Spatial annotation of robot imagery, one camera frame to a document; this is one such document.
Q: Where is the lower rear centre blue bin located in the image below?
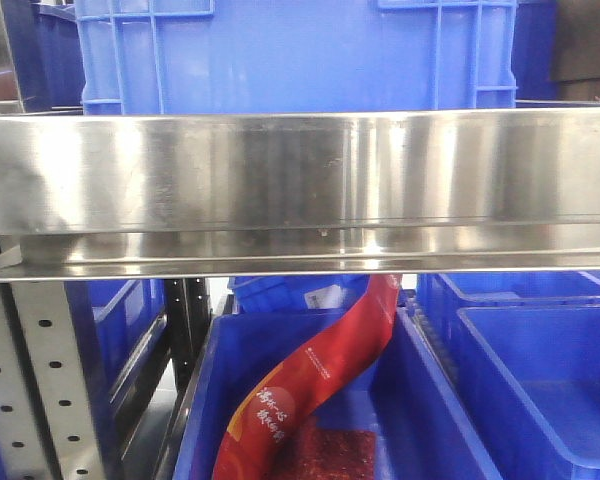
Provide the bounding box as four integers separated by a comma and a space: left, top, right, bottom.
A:
228, 274, 389, 313

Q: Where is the lower right rear blue bin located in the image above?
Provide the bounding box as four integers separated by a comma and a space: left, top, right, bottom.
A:
416, 271, 600, 325

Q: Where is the lower left blue bin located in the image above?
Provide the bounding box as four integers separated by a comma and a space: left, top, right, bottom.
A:
87, 278, 167, 391

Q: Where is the target blue plastic bin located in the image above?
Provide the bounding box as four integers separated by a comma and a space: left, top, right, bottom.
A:
75, 0, 517, 115

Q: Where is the lower right front blue bin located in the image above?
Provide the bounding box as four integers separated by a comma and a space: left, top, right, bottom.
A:
456, 306, 600, 479

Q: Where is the red printed bag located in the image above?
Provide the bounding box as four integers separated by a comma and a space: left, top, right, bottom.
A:
212, 274, 402, 479

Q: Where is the black perforated upright post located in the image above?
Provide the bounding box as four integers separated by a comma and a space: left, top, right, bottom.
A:
163, 277, 211, 392

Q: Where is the stainless steel shelf rail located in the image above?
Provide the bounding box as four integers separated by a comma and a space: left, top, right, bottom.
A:
0, 105, 600, 281

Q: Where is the perforated steel upright post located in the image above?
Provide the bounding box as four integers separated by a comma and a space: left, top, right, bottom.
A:
0, 281, 124, 479

